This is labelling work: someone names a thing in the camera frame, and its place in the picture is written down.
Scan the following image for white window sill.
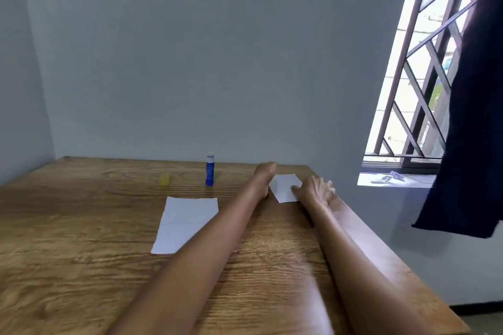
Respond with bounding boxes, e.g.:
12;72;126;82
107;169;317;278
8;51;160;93
357;172;438;189

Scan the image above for dark blue curtain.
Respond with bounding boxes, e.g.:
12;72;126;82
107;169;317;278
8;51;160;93
411;0;503;239

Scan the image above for person's left hand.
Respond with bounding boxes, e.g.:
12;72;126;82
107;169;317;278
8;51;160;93
253;161;278;195

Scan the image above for person's right forearm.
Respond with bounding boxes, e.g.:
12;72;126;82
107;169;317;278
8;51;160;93
302;197;436;335

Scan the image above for blue glue stick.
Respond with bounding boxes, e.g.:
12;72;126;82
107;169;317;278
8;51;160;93
205;153;216;187

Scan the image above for person's right hand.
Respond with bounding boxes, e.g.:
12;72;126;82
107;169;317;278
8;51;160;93
291;175;337;210

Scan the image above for large white paper sheet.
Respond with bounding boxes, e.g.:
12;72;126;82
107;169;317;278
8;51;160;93
150;196;219;255

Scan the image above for small white paper sheet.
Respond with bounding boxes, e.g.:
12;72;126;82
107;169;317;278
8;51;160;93
269;174;303;204

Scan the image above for brown metal window grille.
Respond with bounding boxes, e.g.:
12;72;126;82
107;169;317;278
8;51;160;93
363;0;490;169

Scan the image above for person's left forearm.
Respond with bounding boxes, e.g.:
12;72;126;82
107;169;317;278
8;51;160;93
105;185;272;335

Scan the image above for small wrapper scraps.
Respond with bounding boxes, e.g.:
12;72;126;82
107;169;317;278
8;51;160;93
370;171;406;185

